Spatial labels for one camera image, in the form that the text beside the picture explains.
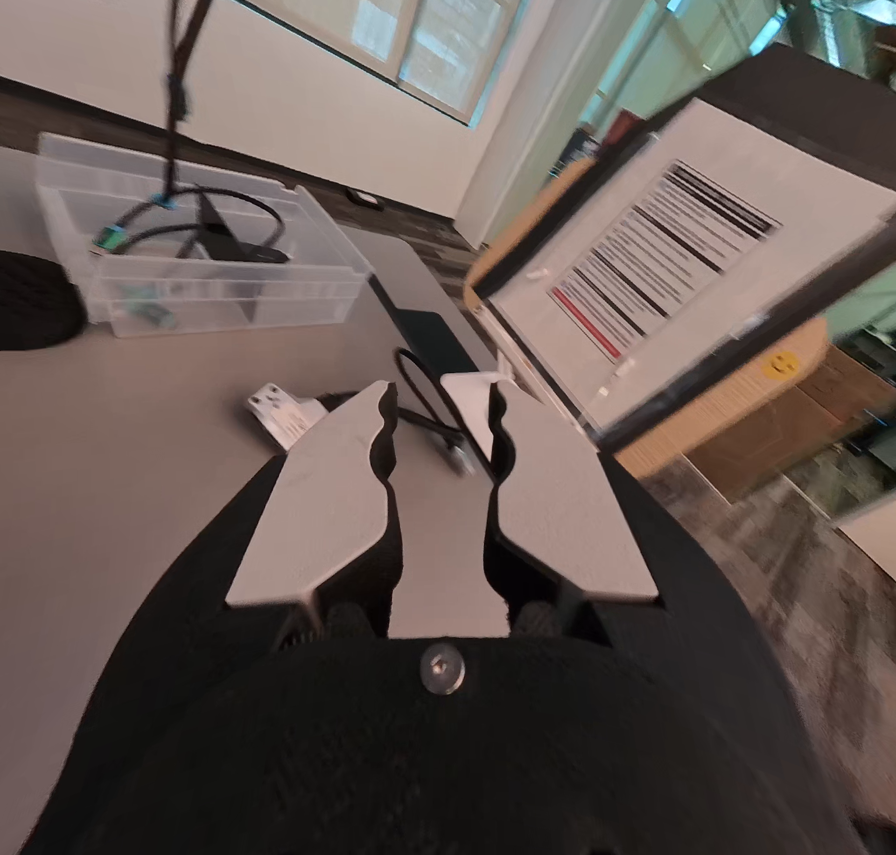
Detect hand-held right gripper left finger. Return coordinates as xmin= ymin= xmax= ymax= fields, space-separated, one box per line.
xmin=224 ymin=379 xmax=406 ymax=628

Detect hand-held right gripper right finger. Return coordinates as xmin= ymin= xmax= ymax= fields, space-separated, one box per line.
xmin=483 ymin=381 xmax=660 ymax=607

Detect silver hdmi switch box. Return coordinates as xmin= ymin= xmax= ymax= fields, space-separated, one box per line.
xmin=245 ymin=381 xmax=333 ymax=452

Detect black braided switch cable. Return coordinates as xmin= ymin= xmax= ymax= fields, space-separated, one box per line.
xmin=315 ymin=346 xmax=477 ymax=478

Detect thick braided hdmi cable green plugs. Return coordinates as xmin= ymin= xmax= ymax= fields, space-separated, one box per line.
xmin=157 ymin=0 xmax=228 ymax=212

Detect clear plastic storage bin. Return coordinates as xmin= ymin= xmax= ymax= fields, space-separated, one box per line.
xmin=35 ymin=130 xmax=372 ymax=339

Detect thin braided hdmi cable green plugs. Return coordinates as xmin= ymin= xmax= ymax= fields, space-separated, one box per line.
xmin=91 ymin=186 xmax=289 ymax=262

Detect brown cardboard box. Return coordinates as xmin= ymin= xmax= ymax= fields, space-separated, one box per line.
xmin=689 ymin=347 xmax=896 ymax=506

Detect acrylic sign holder printed sheet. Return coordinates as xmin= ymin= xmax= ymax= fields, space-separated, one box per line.
xmin=440 ymin=95 xmax=896 ymax=478

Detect black flat adapter box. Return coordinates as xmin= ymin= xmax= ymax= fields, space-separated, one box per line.
xmin=196 ymin=191 xmax=291 ymax=266

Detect black ribbed round pad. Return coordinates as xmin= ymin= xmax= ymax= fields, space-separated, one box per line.
xmin=0 ymin=252 xmax=88 ymax=352

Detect window with white frame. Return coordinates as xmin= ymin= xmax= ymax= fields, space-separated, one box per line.
xmin=203 ymin=0 xmax=540 ymax=124

